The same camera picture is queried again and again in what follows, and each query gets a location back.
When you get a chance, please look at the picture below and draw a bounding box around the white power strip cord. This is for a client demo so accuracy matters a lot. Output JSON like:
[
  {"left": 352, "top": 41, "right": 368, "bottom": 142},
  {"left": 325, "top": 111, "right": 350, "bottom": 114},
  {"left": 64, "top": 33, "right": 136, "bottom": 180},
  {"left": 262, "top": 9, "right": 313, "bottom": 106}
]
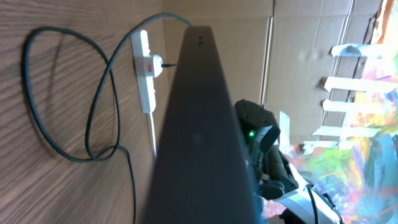
[{"left": 148, "top": 111, "right": 158, "bottom": 159}]

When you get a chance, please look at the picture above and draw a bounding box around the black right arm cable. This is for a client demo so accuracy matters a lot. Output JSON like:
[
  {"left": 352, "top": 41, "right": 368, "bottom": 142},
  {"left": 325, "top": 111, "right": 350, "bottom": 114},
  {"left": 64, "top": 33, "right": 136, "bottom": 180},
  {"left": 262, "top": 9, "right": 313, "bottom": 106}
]
[{"left": 306, "top": 183, "right": 321, "bottom": 224}]

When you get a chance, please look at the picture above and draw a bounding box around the black USB charging cable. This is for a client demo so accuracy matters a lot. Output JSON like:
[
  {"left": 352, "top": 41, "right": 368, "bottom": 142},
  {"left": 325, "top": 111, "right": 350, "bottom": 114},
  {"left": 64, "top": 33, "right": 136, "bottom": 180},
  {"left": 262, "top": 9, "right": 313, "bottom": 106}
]
[{"left": 22, "top": 12, "right": 193, "bottom": 224}]

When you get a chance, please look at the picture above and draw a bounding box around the white charger plug adapter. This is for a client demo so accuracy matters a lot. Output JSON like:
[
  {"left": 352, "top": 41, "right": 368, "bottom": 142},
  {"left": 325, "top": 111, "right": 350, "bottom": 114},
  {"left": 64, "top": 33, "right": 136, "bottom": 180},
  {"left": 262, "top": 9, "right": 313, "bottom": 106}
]
[{"left": 143, "top": 55, "right": 163, "bottom": 78}]

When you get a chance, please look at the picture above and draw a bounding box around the cardboard wall panel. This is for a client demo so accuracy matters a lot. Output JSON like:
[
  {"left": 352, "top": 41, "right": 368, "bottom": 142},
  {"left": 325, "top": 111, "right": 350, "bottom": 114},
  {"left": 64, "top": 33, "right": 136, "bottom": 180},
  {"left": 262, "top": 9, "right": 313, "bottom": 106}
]
[{"left": 162, "top": 0, "right": 382, "bottom": 144}]

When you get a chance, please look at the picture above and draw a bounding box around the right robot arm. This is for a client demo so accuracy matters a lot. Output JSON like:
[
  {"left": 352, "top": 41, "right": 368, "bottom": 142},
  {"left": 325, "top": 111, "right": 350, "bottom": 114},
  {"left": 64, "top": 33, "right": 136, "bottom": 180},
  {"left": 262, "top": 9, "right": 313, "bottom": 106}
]
[{"left": 234, "top": 100, "right": 345, "bottom": 223}]

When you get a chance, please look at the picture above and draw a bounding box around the white power strip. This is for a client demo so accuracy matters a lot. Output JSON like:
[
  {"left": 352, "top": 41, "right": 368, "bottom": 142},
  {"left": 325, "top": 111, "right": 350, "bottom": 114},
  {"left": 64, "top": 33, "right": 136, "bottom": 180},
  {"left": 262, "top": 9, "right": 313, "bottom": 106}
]
[{"left": 131, "top": 30, "right": 156, "bottom": 113}]

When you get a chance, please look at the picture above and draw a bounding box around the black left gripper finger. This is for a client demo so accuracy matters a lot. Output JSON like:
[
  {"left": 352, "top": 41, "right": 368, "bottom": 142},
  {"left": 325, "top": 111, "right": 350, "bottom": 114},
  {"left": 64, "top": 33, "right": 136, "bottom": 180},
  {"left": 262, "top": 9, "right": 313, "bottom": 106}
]
[{"left": 141, "top": 26, "right": 259, "bottom": 223}]

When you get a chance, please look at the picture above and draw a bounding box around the colourful painted board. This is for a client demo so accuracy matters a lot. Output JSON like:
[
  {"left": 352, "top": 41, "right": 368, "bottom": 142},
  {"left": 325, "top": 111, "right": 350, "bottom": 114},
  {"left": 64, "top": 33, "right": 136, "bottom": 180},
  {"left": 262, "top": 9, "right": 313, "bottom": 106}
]
[{"left": 275, "top": 1, "right": 397, "bottom": 223}]

